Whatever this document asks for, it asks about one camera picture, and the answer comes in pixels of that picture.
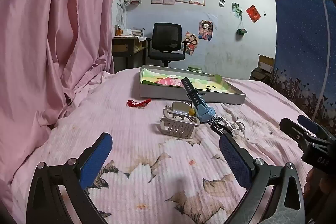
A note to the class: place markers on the colourful drawing paper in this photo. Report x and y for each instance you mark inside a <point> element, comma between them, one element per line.
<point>157,79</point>

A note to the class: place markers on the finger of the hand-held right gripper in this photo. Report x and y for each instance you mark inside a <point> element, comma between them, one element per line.
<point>308,123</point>
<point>291,129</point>

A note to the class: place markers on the red paper decoration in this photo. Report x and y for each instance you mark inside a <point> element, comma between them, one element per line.
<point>252,13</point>

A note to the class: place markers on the green hanging ornament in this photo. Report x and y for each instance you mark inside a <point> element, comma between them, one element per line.
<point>241,32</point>

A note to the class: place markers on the white shallow cardboard box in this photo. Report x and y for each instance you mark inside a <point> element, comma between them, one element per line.
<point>170,94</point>

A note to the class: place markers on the pink curtain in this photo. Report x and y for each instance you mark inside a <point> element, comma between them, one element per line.
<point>52,29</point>

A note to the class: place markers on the green plastic stool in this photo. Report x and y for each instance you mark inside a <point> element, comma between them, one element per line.
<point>195,68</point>

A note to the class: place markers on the small wall photo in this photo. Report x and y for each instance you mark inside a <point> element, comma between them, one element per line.
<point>222,2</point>

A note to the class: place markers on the cartoon couple poster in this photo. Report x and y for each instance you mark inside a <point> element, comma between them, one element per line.
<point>191,43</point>

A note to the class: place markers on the black office chair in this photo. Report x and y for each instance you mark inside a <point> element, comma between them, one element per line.
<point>166,37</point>

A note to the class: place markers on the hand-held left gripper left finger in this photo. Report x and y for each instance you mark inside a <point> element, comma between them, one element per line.
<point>95,158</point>

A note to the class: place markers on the blue starry curtain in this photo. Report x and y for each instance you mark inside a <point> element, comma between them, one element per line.
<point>299,43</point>

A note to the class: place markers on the white hair claw clip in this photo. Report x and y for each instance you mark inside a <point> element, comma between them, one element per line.
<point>178,127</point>

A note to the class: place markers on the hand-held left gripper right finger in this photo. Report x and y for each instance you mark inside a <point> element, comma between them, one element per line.
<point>235,158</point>

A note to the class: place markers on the person's right hand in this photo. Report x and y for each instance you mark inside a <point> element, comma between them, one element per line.
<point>311,182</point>

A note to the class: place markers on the blue smart watch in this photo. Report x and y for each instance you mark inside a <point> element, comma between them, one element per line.
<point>203,112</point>

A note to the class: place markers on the brown cardboard box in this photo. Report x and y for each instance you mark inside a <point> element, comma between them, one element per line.
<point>265,62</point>

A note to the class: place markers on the stack of books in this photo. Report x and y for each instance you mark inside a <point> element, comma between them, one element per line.
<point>134,31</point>

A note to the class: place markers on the wooden clip with yellow bead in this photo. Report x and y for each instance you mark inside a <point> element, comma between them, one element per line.
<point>192,110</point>

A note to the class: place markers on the orange desk ornament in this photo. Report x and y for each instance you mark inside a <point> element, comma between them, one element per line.
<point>119,30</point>

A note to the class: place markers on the wooden desk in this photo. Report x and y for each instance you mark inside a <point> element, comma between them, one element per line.
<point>123,43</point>

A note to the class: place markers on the cartoon character poster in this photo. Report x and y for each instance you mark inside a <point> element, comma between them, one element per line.
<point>206,29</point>

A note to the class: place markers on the white wall papers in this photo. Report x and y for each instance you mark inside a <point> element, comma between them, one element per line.
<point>120,14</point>

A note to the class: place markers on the green wall photos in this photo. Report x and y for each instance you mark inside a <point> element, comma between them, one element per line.
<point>237,9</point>

